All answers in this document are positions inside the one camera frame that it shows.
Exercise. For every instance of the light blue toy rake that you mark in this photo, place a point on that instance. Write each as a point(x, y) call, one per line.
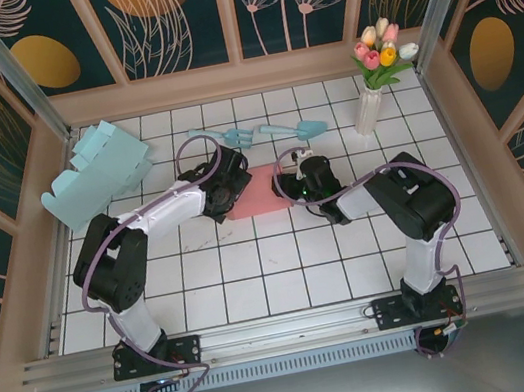
point(233, 136)

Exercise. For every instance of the aluminium side rail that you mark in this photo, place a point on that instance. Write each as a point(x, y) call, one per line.
point(59, 252)
point(453, 132)

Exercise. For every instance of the long aluminium mounting rail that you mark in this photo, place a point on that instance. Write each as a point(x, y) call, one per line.
point(285, 326)

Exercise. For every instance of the artificial tulip bouquet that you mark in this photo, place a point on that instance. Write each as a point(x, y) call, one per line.
point(387, 57)

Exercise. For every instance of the light blue paper box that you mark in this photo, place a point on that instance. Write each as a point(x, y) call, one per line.
point(96, 179)

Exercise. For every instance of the white ribbed vase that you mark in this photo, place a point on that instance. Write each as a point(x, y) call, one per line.
point(368, 111)

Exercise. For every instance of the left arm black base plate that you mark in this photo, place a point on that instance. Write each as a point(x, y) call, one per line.
point(188, 351)

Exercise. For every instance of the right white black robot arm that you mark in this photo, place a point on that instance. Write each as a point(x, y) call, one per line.
point(420, 259)

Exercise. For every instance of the pink paper box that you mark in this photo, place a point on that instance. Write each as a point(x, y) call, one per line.
point(261, 193)

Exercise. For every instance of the light blue toy shovel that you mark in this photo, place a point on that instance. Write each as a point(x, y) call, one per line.
point(311, 129)

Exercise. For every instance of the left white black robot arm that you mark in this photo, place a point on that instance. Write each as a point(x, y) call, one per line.
point(164, 215)

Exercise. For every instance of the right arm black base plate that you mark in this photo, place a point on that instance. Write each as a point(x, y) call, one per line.
point(390, 315)

